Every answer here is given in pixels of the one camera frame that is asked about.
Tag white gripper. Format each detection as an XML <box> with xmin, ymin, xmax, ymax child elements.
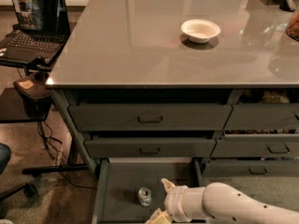
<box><xmin>145</xmin><ymin>178</ymin><xmax>209</xmax><ymax>224</ymax></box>

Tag middle right grey drawer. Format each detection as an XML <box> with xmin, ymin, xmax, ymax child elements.
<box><xmin>211</xmin><ymin>134</ymin><xmax>299</xmax><ymax>158</ymax></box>

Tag black device with sticky note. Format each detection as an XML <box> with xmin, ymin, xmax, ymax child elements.
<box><xmin>13</xmin><ymin>72</ymin><xmax>52</xmax><ymax>117</ymax></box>

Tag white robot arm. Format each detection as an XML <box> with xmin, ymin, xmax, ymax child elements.
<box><xmin>145</xmin><ymin>178</ymin><xmax>299</xmax><ymax>224</ymax></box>

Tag bottom right grey drawer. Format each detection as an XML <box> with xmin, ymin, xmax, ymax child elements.
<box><xmin>203</xmin><ymin>161</ymin><xmax>299</xmax><ymax>177</ymax></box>

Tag white paper bowl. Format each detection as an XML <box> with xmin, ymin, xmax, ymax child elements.
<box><xmin>180</xmin><ymin>20</ymin><xmax>221</xmax><ymax>44</ymax></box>

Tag black office chair base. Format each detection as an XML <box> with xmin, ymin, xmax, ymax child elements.
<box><xmin>0</xmin><ymin>163</ymin><xmax>88</xmax><ymax>202</ymax></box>

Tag black laptop stand table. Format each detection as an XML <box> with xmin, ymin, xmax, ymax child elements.
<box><xmin>0</xmin><ymin>21</ymin><xmax>78</xmax><ymax>124</ymax></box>

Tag black open laptop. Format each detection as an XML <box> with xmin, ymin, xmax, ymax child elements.
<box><xmin>0</xmin><ymin>0</ymin><xmax>70</xmax><ymax>66</ymax></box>

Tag person's knee in jeans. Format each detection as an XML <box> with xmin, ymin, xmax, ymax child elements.
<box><xmin>0</xmin><ymin>143</ymin><xmax>11</xmax><ymax>174</ymax></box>

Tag top left grey drawer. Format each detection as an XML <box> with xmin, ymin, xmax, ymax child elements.
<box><xmin>68</xmin><ymin>104</ymin><xmax>232</xmax><ymax>132</ymax></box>

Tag black floor cables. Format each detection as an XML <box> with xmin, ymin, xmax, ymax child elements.
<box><xmin>36</xmin><ymin>120</ymin><xmax>97</xmax><ymax>190</ymax></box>

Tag open bottom left drawer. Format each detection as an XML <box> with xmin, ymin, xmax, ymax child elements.
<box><xmin>92</xmin><ymin>159</ymin><xmax>202</xmax><ymax>224</ymax></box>

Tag silver 7up soda can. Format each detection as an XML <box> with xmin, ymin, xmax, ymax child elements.
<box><xmin>137</xmin><ymin>188</ymin><xmax>151</xmax><ymax>207</ymax></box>

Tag top right grey drawer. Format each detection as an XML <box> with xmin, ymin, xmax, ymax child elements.
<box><xmin>225</xmin><ymin>104</ymin><xmax>299</xmax><ymax>130</ymax></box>

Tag grey drawer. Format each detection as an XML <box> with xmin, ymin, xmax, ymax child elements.
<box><xmin>225</xmin><ymin>104</ymin><xmax>299</xmax><ymax>130</ymax></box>
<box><xmin>68</xmin><ymin>104</ymin><xmax>232</xmax><ymax>132</ymax></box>
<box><xmin>203</xmin><ymin>161</ymin><xmax>299</xmax><ymax>177</ymax></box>
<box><xmin>211</xmin><ymin>134</ymin><xmax>299</xmax><ymax>158</ymax></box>
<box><xmin>85</xmin><ymin>137</ymin><xmax>216</xmax><ymax>158</ymax></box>

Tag middle left grey drawer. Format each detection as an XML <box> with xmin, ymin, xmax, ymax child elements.
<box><xmin>85</xmin><ymin>137</ymin><xmax>216</xmax><ymax>158</ymax></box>

